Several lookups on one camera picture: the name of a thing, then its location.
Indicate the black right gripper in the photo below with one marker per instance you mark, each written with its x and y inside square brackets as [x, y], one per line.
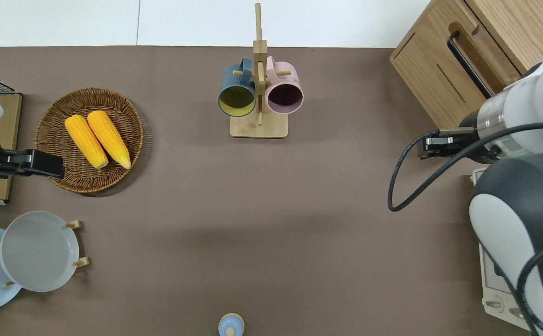
[469, 147]

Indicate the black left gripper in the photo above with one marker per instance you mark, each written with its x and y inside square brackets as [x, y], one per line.
[38, 164]

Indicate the light wooden drawer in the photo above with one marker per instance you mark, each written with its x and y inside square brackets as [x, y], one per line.
[495, 51]

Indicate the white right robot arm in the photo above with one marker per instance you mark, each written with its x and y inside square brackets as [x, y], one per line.
[532, 102]

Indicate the brown wicker basket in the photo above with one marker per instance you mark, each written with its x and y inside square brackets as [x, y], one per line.
[57, 116]

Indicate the yellow corn cob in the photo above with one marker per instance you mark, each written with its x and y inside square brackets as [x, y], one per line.
[109, 139]
[86, 141]

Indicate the wooden plate rack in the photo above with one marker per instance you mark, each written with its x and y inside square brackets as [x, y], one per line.
[78, 224]

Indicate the light wooden cabinet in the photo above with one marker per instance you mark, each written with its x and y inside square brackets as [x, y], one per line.
[430, 70]

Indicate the grey plate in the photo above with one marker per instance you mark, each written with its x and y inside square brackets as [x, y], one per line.
[38, 252]

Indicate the white toaster oven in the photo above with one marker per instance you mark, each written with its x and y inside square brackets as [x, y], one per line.
[495, 284]

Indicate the pink mug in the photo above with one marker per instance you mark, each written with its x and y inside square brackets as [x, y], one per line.
[284, 95]

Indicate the brown table mat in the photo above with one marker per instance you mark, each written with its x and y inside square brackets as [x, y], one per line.
[271, 210]

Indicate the wooden mug rack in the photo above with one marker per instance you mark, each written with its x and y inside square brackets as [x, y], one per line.
[258, 128]

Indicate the dark blue mug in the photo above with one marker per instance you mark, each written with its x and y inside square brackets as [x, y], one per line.
[237, 100]

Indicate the small round blue knob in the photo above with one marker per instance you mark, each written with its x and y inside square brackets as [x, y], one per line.
[231, 325]

